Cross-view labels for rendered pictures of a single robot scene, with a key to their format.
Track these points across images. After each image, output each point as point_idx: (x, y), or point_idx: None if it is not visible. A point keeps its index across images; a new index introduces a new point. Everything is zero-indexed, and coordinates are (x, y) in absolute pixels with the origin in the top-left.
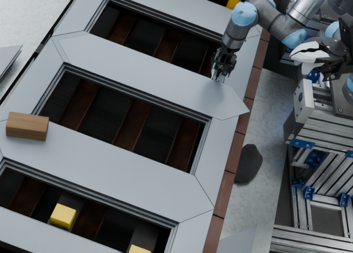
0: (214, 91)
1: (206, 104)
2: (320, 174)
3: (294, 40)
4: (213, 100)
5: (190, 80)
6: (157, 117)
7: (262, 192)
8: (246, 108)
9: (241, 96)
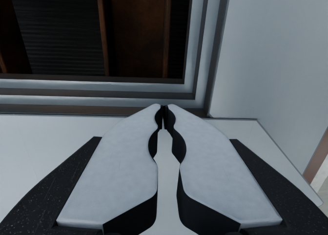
0: (168, 177)
1: (154, 232)
2: None
3: None
4: (175, 212)
5: (46, 167)
6: (77, 46)
7: None
8: (312, 197)
9: (300, 154)
